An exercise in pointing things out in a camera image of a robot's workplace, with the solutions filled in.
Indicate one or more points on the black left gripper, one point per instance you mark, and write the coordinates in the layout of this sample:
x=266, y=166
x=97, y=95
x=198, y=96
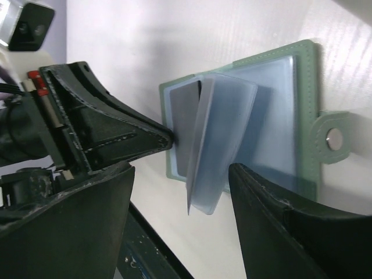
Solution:
x=108, y=133

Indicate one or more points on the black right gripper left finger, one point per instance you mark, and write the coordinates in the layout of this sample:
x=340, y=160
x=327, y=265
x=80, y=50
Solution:
x=76, y=233

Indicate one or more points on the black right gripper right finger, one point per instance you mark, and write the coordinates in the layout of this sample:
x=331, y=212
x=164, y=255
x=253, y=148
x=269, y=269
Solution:
x=284, y=235

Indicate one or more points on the black credit card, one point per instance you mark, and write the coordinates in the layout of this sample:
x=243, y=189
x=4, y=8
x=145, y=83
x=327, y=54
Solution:
x=184, y=101

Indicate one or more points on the green card holder wallet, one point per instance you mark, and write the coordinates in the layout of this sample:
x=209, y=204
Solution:
x=263, y=112

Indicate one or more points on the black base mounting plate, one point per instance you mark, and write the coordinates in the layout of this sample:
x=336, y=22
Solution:
x=143, y=254

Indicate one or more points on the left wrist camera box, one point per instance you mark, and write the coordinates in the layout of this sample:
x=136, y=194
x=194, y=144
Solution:
x=24, y=25

